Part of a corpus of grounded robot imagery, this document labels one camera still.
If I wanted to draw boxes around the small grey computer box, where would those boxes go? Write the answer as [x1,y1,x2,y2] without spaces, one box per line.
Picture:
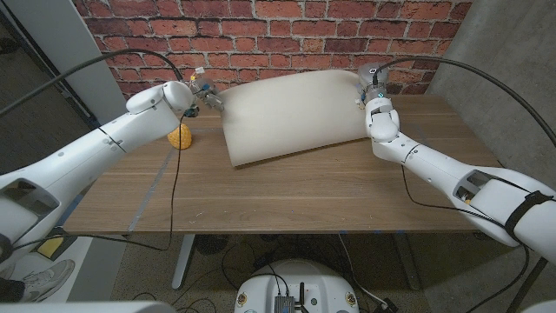
[273,295,296,313]

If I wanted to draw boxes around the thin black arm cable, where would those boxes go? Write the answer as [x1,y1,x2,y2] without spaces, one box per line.
[400,163,532,313]
[10,113,188,253]

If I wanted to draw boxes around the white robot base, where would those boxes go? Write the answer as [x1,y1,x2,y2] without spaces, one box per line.
[233,259,361,313]

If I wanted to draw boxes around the white table leg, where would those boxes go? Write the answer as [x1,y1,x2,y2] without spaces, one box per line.
[171,234,196,290]

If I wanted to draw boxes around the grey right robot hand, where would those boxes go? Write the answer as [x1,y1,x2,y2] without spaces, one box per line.
[356,62,391,95]

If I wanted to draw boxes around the grey table leg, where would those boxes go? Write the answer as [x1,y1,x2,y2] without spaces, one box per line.
[393,232,422,291]

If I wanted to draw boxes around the black round floor grille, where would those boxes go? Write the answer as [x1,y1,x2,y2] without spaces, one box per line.
[194,234,227,256]

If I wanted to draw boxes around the yellow toy pineapple fruit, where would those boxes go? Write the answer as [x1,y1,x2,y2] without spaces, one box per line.
[167,123,193,151]

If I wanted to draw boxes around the white sneaker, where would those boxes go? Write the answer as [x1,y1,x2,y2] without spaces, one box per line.
[8,259,76,303]

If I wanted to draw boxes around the white pillar panel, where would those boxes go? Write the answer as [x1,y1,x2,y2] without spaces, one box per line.
[3,0,139,131]

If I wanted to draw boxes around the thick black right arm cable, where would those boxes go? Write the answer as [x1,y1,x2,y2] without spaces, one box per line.
[371,55,556,313]

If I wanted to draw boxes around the dark trouser leg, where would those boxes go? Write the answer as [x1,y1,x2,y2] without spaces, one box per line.
[0,276,26,304]

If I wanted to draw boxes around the red brick printed backdrop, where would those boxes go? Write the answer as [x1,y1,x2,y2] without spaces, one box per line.
[71,0,474,121]

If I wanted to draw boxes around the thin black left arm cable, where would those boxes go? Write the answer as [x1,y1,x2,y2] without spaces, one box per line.
[10,113,188,253]

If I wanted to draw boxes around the cream white cloth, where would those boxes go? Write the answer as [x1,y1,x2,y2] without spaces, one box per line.
[219,69,370,169]

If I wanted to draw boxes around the yellow black foot pedal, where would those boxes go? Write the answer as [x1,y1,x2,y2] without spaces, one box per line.
[34,236,78,261]

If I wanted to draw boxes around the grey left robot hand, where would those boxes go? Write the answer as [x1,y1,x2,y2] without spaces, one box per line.
[189,76,226,113]

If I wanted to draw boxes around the white floor cable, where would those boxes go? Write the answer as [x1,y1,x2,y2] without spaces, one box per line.
[337,233,387,308]

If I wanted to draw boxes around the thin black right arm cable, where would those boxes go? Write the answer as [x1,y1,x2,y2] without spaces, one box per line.
[400,163,532,313]

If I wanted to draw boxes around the grey tape strip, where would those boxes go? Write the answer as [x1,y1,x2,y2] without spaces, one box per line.
[129,150,175,231]

